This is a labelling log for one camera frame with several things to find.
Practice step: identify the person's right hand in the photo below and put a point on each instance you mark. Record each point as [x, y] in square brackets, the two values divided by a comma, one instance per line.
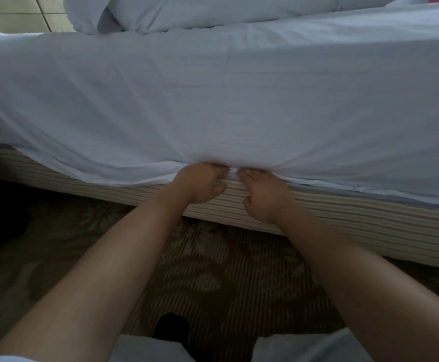
[268, 198]

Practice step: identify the person's left hand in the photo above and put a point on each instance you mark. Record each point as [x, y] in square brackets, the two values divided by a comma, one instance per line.
[200, 183]

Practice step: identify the white bed sheet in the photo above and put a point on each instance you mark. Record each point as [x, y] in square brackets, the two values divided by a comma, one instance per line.
[242, 94]

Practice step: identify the person's right forearm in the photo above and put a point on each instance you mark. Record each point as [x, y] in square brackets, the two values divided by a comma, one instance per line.
[378, 290]

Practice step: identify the person's left forearm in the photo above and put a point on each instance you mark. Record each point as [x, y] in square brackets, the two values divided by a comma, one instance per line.
[98, 290]

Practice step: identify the person's black left shoe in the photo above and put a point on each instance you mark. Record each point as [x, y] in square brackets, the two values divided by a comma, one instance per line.
[171, 328]

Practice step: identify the person's white shirt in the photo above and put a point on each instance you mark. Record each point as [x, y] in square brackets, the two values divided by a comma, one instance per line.
[8, 359]

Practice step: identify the white duvet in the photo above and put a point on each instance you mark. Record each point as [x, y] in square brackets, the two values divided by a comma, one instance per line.
[204, 9]

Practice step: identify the beige padded headboard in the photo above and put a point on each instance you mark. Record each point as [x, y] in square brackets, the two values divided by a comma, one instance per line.
[15, 11]

